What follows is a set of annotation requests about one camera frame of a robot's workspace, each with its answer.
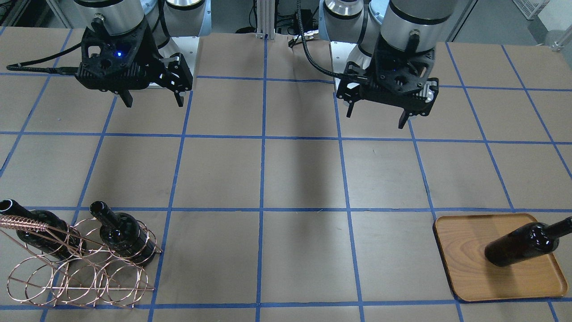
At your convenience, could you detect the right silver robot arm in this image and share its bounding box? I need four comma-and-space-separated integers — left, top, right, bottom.
75, 0, 212, 107

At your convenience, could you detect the wooden tray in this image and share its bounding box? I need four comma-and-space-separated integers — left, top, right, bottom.
433, 213, 569, 302

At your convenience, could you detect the dark wine bottle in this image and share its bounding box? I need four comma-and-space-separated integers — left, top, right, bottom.
484, 217, 572, 267
0, 199, 86, 261
89, 200, 156, 267

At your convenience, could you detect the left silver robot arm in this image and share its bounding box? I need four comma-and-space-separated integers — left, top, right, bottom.
319, 0, 456, 129

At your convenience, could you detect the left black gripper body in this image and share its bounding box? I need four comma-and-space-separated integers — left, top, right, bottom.
336, 34, 439, 116

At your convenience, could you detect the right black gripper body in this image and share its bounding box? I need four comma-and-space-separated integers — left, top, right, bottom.
75, 13, 168, 91

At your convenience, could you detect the copper wire bottle basket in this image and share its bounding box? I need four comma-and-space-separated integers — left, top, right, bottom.
5, 218, 155, 308

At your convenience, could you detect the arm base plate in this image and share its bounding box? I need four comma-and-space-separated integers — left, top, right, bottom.
330, 42, 371, 73
159, 36, 200, 84

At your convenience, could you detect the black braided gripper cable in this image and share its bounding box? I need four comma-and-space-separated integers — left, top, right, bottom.
297, 0, 358, 81

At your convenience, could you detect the aluminium frame post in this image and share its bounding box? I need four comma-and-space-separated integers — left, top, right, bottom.
255, 0, 277, 42

